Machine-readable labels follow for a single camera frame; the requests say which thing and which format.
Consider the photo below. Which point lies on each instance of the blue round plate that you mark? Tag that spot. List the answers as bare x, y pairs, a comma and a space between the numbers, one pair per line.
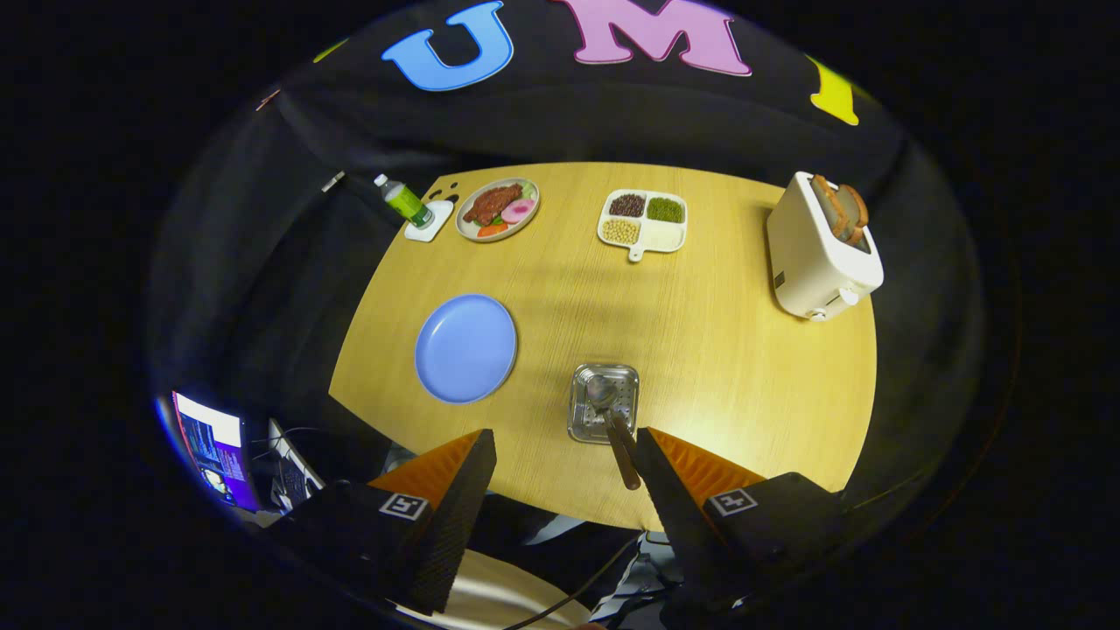
464, 350

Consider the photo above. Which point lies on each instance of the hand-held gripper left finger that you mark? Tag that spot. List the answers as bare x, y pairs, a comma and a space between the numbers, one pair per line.
455, 525

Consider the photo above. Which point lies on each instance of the green label plastic bottle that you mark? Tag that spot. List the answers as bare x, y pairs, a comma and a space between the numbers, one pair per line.
407, 203

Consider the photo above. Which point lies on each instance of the white toaster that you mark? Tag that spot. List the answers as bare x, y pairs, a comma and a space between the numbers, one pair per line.
809, 254

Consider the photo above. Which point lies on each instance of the plate of meat and vegetables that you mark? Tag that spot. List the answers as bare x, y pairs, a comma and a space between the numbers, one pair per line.
490, 206

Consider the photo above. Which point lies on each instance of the white divided dish with beans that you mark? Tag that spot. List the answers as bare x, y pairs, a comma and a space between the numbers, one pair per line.
665, 238

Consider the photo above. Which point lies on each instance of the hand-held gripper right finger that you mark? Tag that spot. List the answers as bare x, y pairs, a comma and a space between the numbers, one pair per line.
678, 516

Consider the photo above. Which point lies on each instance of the orange cloth clip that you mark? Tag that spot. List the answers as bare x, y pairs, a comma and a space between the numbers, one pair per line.
267, 99

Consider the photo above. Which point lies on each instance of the white square coaster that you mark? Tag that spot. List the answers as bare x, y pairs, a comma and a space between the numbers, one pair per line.
439, 224

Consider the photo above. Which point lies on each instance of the person's white clothing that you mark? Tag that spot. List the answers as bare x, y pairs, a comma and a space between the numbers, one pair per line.
490, 586

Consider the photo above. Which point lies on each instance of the silver cloth clip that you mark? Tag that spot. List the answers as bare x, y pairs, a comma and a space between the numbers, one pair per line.
332, 181

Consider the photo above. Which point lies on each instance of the lit computer monitor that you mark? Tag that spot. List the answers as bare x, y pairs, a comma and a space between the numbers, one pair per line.
214, 446

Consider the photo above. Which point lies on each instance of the white laptop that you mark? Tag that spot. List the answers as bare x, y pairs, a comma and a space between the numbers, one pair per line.
293, 472

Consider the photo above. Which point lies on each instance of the toasted bread slice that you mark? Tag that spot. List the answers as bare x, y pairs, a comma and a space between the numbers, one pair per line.
831, 206
857, 208

